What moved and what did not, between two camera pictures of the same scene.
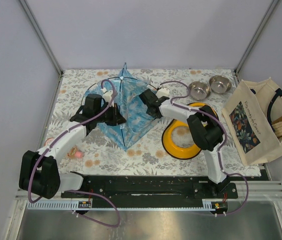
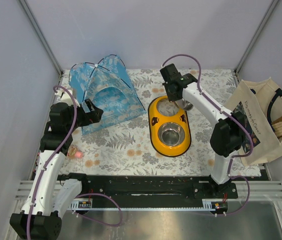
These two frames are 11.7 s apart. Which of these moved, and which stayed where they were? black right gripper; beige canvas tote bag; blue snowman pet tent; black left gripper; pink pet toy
Moved: blue snowman pet tent; black right gripper; black left gripper
Stayed: beige canvas tote bag; pink pet toy
